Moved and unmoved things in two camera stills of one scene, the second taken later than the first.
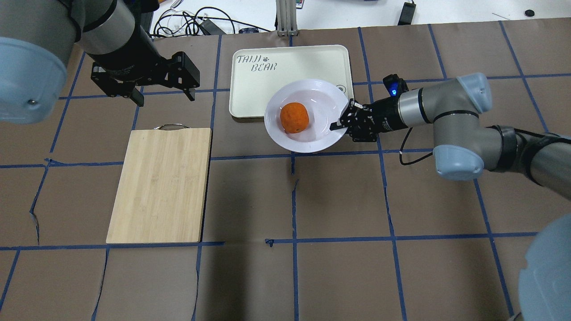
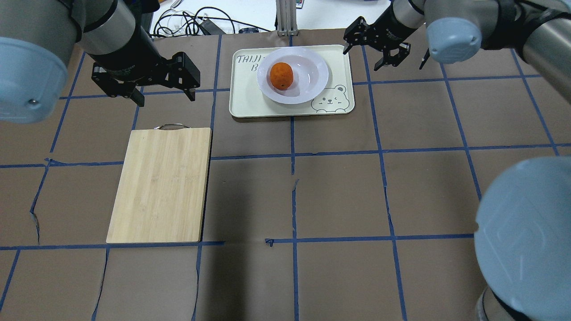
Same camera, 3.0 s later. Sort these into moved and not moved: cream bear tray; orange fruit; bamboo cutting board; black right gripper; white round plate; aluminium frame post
Moved: black right gripper; orange fruit; white round plate
Not moved: bamboo cutting board; cream bear tray; aluminium frame post
